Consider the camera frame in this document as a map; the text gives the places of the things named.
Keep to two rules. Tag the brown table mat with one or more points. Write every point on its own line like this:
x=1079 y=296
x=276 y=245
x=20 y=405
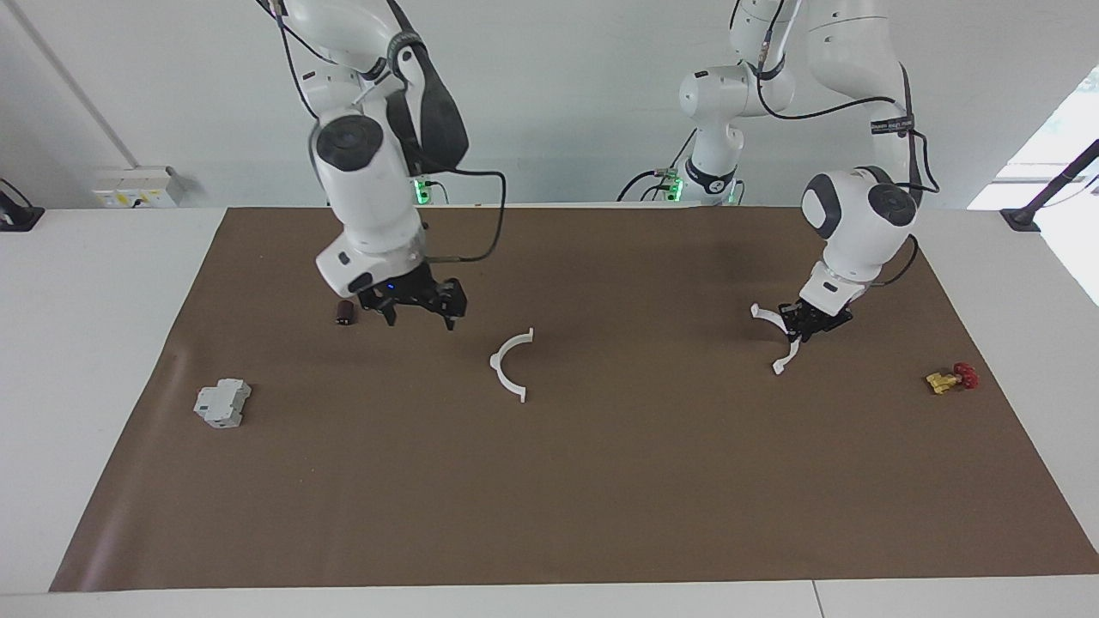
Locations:
x=549 y=481

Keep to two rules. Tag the black stand with rod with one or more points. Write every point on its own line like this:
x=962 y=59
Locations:
x=1052 y=189

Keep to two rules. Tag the dark brown small cylinder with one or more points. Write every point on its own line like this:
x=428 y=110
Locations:
x=344 y=312

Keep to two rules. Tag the grey circuit breaker block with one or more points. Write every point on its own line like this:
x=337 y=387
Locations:
x=221 y=403

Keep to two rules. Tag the white wall socket box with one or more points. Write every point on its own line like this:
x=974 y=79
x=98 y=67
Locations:
x=137 y=187

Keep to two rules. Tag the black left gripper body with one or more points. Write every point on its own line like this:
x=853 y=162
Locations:
x=816 y=318

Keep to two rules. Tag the black clamp mount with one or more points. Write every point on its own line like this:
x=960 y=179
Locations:
x=17 y=216

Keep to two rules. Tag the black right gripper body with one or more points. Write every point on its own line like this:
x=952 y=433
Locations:
x=416 y=292

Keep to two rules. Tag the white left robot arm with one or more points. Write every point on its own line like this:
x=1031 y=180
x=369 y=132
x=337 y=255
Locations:
x=859 y=215

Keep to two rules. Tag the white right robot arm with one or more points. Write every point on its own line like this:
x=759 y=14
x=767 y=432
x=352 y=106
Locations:
x=369 y=189

